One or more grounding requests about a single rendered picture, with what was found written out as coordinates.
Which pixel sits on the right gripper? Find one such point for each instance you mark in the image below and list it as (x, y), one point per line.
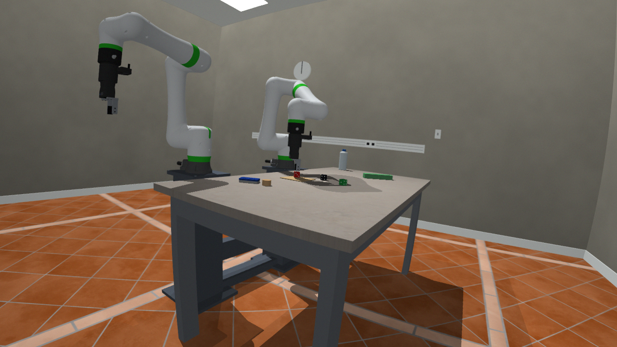
(110, 60)

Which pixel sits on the white plastic bottle with blue cap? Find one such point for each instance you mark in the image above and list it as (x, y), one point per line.
(343, 160)

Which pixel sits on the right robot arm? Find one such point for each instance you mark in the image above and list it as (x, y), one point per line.
(182, 58)

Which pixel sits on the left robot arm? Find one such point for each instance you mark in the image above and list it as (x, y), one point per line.
(304, 105)

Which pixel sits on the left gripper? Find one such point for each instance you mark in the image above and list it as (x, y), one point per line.
(295, 137)

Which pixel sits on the tan flat mat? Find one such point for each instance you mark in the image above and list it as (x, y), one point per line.
(300, 179)

